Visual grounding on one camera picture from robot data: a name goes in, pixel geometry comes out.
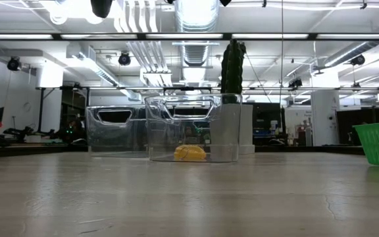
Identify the orange ring piece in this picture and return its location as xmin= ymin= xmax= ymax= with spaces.
xmin=173 ymin=144 xmax=207 ymax=162

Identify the clear plastic storage bin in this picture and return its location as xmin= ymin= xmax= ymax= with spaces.
xmin=144 ymin=93 xmax=243 ymax=163
xmin=86 ymin=105 xmax=149 ymax=159

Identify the white hexagonal plant pot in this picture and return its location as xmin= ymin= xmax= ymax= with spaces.
xmin=209 ymin=104 xmax=255 ymax=155

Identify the green cactus plant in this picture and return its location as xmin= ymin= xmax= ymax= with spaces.
xmin=220 ymin=38 xmax=247 ymax=105

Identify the black ceiling spot lamp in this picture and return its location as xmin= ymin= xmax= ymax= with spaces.
xmin=118 ymin=52 xmax=132 ymax=66
xmin=350 ymin=54 xmax=366 ymax=66
xmin=7 ymin=56 xmax=22 ymax=72

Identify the white square pillar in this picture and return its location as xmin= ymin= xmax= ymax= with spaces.
xmin=310 ymin=70 xmax=341 ymax=147

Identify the silver ceiling air duct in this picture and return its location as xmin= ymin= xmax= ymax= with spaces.
xmin=174 ymin=0 xmax=222 ymax=66

